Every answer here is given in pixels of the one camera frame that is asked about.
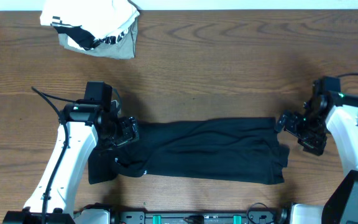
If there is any black and white garment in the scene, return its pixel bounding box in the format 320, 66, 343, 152
50, 16, 136, 50

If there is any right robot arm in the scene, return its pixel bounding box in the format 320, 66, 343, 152
275, 75, 358, 224

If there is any black t-shirt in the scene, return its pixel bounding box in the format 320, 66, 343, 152
88, 118, 290, 185

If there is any grey-beige folded garment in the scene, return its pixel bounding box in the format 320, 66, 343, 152
58, 19, 138, 59

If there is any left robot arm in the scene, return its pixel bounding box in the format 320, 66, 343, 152
3, 82, 139, 224

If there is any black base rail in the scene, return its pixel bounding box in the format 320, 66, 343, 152
79, 210, 288, 224

